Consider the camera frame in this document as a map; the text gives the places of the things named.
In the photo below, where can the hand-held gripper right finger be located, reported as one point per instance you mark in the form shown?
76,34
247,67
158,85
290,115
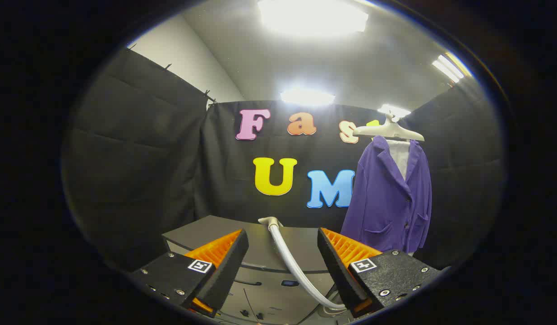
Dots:
339,271

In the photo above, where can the white garment steamer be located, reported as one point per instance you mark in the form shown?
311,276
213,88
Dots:
285,253

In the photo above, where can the white clothes hanger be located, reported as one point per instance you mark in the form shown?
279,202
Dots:
386,130

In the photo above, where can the white shirt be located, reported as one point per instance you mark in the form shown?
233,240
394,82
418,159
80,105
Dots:
401,155

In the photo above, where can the large ceiling light panel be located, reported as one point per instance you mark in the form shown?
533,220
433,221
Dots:
312,16

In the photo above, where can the purple jacket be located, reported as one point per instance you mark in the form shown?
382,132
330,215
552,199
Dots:
386,203

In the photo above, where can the grey cabinet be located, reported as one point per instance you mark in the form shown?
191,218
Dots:
264,243

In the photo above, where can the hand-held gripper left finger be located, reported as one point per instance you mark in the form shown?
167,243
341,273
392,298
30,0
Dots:
224,275

